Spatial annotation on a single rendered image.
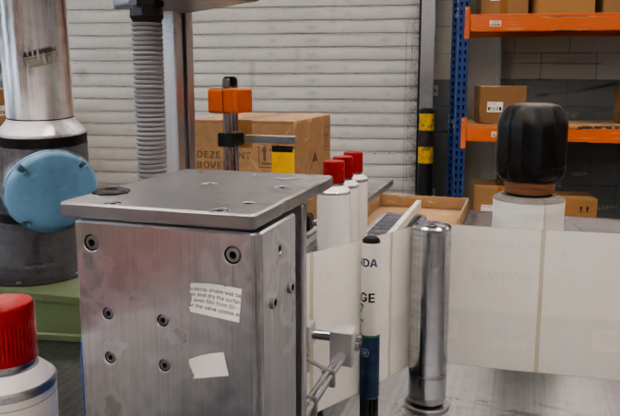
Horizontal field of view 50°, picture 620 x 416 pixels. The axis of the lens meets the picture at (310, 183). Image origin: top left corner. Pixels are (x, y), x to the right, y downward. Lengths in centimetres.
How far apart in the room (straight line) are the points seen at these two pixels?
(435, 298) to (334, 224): 37
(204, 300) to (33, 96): 63
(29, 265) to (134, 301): 74
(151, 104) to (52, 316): 45
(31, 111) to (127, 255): 60
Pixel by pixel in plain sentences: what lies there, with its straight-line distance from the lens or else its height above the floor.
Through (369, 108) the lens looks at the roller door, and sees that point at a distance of 514.
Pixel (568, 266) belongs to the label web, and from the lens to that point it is 69.
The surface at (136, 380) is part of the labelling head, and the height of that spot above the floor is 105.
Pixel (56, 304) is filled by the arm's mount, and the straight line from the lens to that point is 104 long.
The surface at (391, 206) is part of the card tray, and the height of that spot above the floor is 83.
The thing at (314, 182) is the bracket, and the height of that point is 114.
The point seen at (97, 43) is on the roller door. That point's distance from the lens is 569.
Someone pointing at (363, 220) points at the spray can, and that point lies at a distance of 113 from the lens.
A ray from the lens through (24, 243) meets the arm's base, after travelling 109.
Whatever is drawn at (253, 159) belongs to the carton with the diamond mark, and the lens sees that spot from 143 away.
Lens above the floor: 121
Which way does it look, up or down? 9 degrees down
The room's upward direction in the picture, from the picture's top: straight up
